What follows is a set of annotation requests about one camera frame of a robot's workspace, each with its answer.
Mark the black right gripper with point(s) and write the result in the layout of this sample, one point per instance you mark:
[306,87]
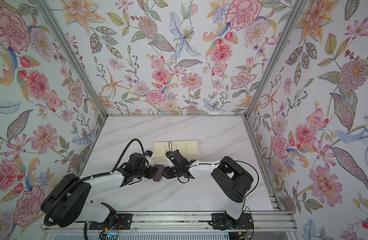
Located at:
[168,175]

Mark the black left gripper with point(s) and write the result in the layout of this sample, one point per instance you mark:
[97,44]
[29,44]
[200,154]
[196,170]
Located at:
[151,168]

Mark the purple sock with beige toe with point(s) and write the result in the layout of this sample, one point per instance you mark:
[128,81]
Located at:
[158,172]

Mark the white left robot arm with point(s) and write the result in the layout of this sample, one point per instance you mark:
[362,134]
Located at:
[70,201]

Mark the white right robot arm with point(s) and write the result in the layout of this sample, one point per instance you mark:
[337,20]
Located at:
[235,181]

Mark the cream compartment tray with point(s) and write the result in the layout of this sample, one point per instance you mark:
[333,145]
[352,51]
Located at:
[188,149]

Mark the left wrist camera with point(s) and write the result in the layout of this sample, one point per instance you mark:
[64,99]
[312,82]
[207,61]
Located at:
[148,155]

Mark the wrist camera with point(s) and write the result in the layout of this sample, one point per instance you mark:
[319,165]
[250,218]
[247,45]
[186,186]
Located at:
[168,158]
[148,155]

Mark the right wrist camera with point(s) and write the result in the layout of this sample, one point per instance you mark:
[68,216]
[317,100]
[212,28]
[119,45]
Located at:
[168,158]

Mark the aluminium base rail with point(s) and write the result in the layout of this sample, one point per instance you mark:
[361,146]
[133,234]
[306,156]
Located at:
[262,225]

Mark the aluminium corner post left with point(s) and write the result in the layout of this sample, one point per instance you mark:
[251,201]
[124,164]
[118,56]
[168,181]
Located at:
[60,36]

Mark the aluminium corner post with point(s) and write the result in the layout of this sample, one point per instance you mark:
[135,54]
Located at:
[60,36]
[273,60]

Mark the aluminium corner post right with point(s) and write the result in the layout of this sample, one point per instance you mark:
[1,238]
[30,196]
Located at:
[273,60]

